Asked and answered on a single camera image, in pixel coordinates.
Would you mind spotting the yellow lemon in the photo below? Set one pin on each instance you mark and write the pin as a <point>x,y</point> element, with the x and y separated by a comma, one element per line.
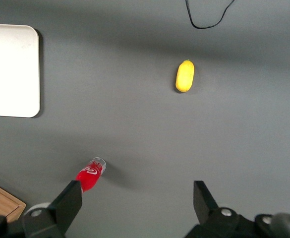
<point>185,76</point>

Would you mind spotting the red cola bottle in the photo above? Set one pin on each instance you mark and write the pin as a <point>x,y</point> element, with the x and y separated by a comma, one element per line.
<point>90,176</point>

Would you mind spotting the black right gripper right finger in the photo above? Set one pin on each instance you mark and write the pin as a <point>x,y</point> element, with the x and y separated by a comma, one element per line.
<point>209,218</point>

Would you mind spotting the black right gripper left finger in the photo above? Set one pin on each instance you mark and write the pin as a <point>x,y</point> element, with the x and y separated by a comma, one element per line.
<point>58,213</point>

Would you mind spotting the wooden drawer cabinet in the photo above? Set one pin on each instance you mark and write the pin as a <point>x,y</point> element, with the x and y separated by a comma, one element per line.
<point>1,200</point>

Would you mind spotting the beige plastic tray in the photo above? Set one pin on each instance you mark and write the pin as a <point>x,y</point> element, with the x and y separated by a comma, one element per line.
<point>11,72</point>

